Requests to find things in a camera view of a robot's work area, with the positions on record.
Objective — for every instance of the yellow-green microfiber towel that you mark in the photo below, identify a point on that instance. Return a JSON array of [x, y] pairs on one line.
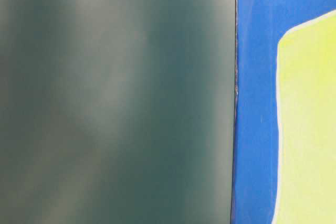
[[305, 96]]

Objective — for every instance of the blue table cloth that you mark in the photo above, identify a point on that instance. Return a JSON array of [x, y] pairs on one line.
[[260, 24]]

